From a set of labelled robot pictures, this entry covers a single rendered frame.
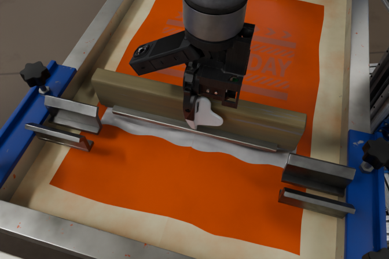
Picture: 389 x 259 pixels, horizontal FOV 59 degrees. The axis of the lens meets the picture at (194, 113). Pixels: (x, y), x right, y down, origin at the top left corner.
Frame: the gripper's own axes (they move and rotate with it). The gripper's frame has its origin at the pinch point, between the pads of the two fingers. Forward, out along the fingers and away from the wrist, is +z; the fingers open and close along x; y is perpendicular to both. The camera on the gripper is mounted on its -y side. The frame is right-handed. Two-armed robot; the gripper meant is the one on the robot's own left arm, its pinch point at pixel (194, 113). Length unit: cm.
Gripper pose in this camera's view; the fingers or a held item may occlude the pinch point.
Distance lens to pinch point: 59.3
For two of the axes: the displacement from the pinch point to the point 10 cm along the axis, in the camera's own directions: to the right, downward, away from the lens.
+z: -0.2, 5.8, 8.1
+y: 9.6, 2.3, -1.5
